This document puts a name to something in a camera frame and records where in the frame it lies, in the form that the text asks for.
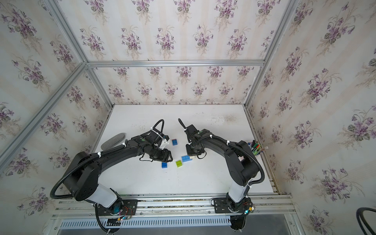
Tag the green lego brick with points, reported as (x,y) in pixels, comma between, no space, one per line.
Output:
(179,163)

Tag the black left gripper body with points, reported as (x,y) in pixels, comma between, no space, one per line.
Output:
(161,155)

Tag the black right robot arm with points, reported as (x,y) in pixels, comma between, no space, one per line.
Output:
(244,169)

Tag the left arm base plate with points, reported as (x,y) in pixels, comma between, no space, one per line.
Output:
(124,208)

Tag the white vented cable duct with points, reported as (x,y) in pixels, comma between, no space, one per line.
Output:
(147,222)

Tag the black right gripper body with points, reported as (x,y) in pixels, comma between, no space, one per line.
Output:
(191,150)

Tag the aluminium mounting rail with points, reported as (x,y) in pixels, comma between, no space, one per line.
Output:
(198,205)

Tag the grey fabric pencil case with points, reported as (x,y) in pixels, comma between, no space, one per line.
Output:
(113,142)

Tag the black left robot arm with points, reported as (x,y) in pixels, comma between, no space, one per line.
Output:
(81,179)

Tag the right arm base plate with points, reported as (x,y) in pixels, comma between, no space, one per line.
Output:
(232,205)

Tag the light blue lego brick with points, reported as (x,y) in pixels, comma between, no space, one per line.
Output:
(186,158)

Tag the pink pen holder cup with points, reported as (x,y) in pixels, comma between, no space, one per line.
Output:
(257,148)

